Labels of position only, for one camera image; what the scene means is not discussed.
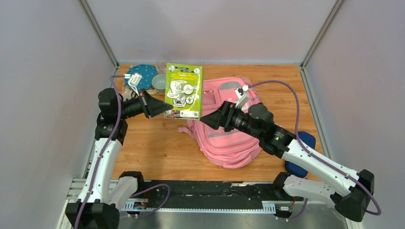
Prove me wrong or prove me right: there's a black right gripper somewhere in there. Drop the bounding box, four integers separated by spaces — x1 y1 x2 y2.
200 101 262 140

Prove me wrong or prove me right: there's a light green bowl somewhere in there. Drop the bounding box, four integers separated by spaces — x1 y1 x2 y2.
151 73 166 90

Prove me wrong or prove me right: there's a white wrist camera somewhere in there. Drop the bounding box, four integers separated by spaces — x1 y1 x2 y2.
235 85 253 113
124 73 142 95

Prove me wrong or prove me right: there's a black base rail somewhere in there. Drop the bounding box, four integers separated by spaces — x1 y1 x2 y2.
123 180 304 218

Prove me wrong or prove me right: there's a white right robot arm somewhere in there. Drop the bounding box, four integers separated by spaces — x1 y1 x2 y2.
200 101 382 222

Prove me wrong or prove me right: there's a blue zip pencil case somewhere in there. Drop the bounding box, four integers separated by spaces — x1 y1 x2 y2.
284 131 316 179

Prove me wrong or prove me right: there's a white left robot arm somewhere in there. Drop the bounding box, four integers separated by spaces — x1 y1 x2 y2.
65 88 173 229

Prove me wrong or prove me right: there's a blue dotted plate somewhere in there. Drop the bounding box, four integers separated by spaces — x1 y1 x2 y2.
126 64 158 90

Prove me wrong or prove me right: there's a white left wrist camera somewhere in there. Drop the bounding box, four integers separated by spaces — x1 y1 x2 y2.
124 73 142 95

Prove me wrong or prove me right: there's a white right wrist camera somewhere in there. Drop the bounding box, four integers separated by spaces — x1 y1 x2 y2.
235 85 253 113

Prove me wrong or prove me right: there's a green comic book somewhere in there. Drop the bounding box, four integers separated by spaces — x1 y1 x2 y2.
164 63 203 120

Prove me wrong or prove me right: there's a pink backpack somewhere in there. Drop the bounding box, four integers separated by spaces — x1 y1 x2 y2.
178 77 261 169

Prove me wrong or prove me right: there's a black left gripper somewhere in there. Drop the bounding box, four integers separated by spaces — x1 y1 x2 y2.
117 88 172 120

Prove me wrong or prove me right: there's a clear drinking glass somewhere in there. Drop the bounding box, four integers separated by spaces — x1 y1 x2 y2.
156 58 171 68

